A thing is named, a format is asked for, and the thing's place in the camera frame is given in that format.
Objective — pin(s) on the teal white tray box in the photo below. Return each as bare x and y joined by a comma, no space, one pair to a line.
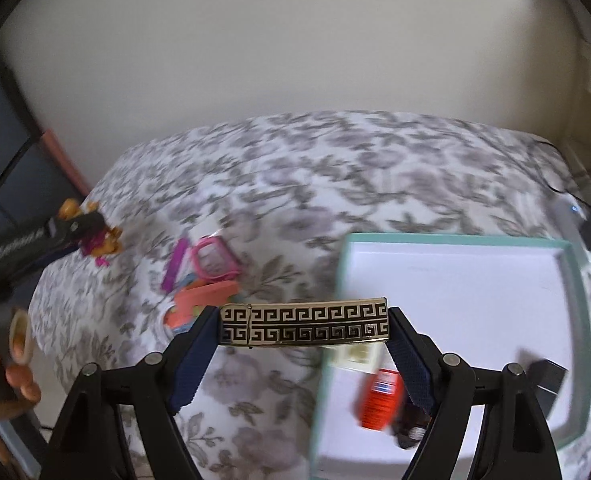
493,300

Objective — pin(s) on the dark blue cabinet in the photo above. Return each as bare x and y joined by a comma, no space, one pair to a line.
32,183

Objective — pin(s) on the person's left hand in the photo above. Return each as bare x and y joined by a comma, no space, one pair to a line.
20,378

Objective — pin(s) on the pink smart watch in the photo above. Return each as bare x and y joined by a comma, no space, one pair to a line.
213,260

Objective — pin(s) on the white power strip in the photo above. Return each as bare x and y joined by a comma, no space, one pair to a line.
568,215

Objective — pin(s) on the blue orange small box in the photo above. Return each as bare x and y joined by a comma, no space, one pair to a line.
215,294

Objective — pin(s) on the blue orange carrot knife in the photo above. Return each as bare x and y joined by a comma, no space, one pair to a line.
179,320

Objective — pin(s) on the cream plastic hair claw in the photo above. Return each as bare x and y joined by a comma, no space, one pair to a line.
362,358

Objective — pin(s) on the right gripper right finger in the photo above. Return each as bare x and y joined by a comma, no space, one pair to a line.
514,441

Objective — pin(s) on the black toy car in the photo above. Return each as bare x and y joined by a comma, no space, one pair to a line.
409,426

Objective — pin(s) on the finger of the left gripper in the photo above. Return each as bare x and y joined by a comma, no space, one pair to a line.
87,228

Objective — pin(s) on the black power adapter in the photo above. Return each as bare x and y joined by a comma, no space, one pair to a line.
546,378

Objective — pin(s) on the orange glue bottle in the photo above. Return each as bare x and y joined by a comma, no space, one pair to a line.
381,401

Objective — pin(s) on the gold black patterned harmonica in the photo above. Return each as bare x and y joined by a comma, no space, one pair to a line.
305,324

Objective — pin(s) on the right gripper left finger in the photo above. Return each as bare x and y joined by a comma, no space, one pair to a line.
88,441

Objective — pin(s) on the purple plastic stick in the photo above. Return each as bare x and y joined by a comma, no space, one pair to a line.
174,265

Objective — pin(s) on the floral grey white blanket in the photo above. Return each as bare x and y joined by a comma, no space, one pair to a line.
286,189

